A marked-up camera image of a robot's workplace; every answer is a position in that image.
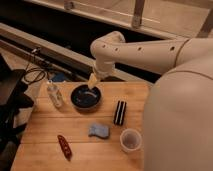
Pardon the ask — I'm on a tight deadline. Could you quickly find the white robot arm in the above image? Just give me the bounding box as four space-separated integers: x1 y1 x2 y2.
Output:
90 31 213 171

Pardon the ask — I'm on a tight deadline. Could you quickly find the clear plastic bottle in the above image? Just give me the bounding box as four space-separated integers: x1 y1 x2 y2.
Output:
47 80 63 108

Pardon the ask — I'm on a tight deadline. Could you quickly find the blue object behind table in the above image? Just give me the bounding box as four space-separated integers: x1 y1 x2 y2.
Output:
52 73 65 82

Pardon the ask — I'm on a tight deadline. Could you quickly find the black white striped box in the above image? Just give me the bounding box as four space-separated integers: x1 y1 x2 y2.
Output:
113 101 127 126

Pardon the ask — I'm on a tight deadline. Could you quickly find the blue sponge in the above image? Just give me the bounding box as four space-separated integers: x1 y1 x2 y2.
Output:
88 124 110 139

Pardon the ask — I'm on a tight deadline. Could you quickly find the red pocket knife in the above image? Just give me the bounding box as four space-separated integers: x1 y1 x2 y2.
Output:
57 135 72 161

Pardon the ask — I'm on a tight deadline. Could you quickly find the dark blue bowl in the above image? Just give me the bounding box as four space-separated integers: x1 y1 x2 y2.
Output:
70 84 101 110

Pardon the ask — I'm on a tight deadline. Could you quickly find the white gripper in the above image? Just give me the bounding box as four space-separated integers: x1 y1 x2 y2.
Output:
87 61 114 89

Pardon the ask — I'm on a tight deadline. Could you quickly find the clear plastic cup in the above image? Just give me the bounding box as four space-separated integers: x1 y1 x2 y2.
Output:
120 128 142 153

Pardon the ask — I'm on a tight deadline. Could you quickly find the black chair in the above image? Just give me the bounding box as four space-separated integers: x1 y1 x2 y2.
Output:
0 53 34 171

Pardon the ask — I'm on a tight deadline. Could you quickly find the black cable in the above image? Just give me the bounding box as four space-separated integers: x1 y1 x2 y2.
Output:
22 49 51 84

